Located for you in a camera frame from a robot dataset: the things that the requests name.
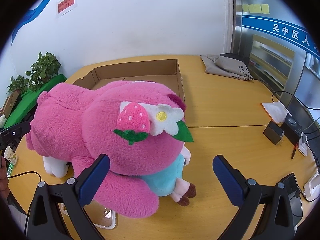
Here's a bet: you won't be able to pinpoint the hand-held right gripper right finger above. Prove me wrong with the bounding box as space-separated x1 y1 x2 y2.
212 155 302 240

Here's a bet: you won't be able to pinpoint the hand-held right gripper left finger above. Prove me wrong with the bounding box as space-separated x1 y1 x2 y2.
26 154 118 240

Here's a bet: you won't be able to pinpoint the pink plush bear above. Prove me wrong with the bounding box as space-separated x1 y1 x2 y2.
26 80 194 218

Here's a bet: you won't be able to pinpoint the teal plush toy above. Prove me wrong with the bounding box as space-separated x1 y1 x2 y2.
144 142 197 207

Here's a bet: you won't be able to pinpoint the cardboard box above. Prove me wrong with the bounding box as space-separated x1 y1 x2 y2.
71 59 186 103

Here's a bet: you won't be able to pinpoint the clear plastic container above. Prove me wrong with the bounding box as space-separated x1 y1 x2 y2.
59 200 118 230

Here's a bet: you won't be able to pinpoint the person's left hand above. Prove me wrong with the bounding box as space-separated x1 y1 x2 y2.
0 155 10 205

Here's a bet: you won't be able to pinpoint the paper cup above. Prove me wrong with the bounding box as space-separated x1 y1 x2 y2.
3 146 18 166

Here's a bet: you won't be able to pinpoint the green cloth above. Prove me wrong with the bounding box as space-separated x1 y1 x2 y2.
4 74 68 129

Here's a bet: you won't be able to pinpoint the small brown carton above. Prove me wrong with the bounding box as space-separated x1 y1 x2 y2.
2 91 21 118

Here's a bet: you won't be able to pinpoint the small potted plant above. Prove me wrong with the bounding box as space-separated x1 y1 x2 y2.
6 75 30 98

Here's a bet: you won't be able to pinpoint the black power adapter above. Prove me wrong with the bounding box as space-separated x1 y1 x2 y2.
263 120 284 145

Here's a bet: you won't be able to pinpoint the black smartphone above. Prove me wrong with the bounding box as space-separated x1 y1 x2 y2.
278 172 303 227

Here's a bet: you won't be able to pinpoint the large potted plant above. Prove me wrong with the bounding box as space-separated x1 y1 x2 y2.
26 51 62 92

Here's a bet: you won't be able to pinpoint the white charger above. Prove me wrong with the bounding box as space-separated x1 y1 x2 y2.
298 133 310 157

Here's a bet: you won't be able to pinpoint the black box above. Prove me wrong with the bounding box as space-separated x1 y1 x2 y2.
281 113 303 146

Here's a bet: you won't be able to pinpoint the white device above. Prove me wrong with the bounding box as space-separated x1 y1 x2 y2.
303 169 320 202

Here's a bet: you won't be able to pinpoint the grey cloth bag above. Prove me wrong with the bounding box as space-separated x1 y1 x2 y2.
201 54 253 82

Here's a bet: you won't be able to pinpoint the black device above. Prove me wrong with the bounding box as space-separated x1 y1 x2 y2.
219 52 250 67

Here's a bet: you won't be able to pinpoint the glass door with blue banner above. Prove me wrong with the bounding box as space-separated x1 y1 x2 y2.
231 0 320 120

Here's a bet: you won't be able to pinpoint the yellow sticky notes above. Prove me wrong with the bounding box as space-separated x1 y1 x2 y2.
237 4 270 14

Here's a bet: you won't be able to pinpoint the black power cable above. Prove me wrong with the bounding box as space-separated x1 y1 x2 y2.
252 79 320 110

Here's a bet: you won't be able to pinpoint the red wall sign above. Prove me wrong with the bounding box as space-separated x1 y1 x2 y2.
55 0 78 19

